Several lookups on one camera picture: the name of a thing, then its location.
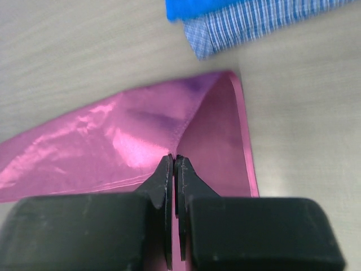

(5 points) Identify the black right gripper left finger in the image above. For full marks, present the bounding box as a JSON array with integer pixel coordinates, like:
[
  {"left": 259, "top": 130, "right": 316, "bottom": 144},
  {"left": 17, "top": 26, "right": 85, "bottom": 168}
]
[{"left": 1, "top": 155, "right": 173, "bottom": 270}]

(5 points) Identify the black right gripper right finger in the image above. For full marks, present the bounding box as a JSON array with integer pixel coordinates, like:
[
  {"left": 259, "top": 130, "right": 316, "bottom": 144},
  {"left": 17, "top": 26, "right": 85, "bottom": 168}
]
[{"left": 174, "top": 156, "right": 346, "bottom": 270}]

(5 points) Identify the magenta satin napkin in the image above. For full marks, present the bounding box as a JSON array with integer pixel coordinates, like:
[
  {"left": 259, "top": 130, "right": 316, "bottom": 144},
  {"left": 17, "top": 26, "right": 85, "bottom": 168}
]
[{"left": 0, "top": 69, "right": 260, "bottom": 271}]

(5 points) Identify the blue striped cloth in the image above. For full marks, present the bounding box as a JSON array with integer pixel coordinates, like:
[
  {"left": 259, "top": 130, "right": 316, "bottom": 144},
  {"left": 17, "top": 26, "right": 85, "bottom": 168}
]
[{"left": 183, "top": 0, "right": 349, "bottom": 60}]

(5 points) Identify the blue terry towel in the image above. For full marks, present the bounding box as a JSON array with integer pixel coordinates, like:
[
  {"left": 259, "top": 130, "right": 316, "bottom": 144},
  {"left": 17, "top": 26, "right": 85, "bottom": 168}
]
[{"left": 165, "top": 0, "right": 248, "bottom": 22}]

